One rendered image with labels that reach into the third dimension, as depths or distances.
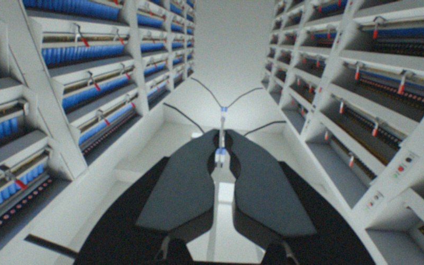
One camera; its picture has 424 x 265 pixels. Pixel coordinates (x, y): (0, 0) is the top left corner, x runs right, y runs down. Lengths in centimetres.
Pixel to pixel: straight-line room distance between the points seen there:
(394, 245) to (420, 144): 44
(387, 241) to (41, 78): 147
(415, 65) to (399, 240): 71
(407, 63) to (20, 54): 133
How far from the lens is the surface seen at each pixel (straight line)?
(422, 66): 91
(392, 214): 99
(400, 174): 88
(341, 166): 134
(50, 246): 88
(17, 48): 77
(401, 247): 107
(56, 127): 84
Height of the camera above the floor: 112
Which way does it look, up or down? 30 degrees up
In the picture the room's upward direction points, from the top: 176 degrees counter-clockwise
